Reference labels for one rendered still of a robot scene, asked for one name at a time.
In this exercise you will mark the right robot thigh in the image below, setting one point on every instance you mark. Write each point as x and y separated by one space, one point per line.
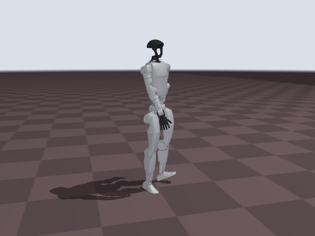
153 131

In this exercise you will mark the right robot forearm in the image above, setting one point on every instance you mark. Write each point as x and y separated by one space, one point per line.
154 98

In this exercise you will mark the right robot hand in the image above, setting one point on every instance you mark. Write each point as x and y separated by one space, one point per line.
163 121

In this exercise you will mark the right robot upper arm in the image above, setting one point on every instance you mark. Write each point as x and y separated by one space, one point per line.
146 73

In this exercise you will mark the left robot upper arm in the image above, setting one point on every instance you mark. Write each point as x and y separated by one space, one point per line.
168 69

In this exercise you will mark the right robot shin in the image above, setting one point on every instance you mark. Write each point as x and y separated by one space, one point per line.
149 163

